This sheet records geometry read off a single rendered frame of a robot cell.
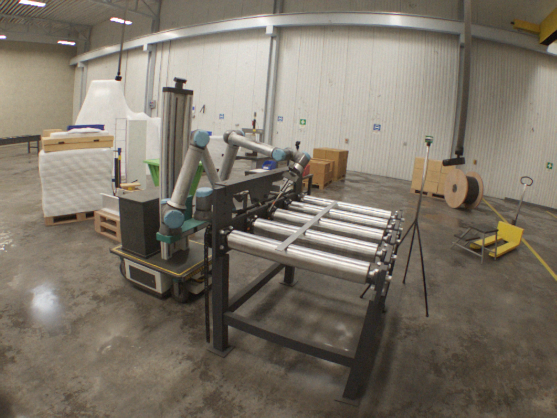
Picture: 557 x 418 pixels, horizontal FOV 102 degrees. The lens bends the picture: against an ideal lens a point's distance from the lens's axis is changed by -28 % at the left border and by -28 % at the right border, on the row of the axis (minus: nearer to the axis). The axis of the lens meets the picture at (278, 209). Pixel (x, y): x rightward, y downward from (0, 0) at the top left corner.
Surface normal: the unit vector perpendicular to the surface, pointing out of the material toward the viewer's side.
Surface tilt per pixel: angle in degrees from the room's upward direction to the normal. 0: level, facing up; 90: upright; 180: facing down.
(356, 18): 90
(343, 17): 90
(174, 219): 95
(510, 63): 90
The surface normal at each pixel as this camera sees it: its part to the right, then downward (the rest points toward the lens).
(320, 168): -0.38, 0.22
